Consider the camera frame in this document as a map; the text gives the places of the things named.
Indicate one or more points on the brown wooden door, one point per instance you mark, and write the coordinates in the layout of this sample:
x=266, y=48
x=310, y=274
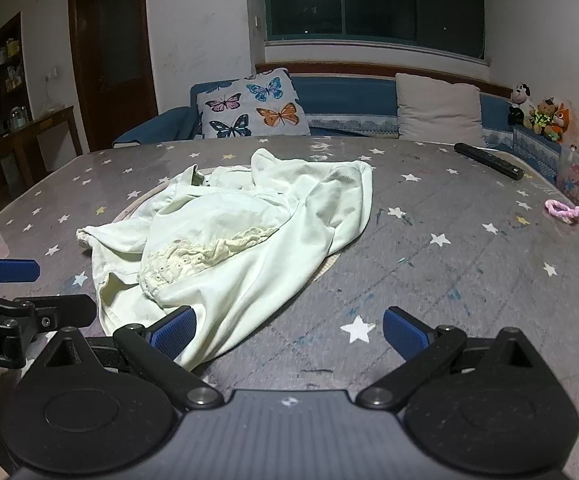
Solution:
x=114, y=60

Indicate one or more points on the wooden shelf cabinet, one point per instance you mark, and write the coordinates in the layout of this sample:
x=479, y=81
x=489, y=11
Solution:
x=9, y=60

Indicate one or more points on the orange plush toy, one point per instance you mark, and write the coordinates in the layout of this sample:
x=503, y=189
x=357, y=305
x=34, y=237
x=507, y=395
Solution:
x=560, y=120

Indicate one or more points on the beige pillow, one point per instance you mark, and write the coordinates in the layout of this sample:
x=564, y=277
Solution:
x=439, y=110

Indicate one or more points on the brown bear plush toy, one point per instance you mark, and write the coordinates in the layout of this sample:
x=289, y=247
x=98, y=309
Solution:
x=542, y=117

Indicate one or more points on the pale green shirt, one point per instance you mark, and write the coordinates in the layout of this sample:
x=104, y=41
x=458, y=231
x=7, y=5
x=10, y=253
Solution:
x=229, y=240

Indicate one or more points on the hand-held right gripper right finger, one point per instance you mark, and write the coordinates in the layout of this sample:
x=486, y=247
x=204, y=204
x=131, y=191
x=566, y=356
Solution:
x=403, y=334

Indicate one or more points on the butterfly print pillow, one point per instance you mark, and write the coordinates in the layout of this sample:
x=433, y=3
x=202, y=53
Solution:
x=252, y=105

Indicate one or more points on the panda plush toy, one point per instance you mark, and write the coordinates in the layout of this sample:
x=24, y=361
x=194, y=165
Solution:
x=519, y=105

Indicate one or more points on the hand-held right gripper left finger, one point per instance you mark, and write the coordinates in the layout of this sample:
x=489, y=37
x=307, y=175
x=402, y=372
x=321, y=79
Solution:
x=175, y=334

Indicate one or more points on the dark window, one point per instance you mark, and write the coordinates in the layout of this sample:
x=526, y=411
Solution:
x=374, y=0

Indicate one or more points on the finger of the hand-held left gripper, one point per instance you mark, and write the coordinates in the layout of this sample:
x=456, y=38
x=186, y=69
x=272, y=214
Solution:
x=9, y=270
x=64, y=310

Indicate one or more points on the dark wooden side table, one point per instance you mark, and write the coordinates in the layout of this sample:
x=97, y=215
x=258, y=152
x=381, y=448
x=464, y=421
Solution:
x=44, y=127

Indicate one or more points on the glass jar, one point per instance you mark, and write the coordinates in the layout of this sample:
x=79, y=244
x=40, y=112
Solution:
x=19, y=119

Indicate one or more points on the blue sofa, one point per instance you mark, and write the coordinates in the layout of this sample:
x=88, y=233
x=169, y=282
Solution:
x=339, y=97

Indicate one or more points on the grey star-patterned tablecloth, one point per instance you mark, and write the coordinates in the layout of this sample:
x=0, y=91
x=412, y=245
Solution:
x=444, y=280

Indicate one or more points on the black remote control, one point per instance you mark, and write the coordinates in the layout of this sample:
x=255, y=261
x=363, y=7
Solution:
x=489, y=161

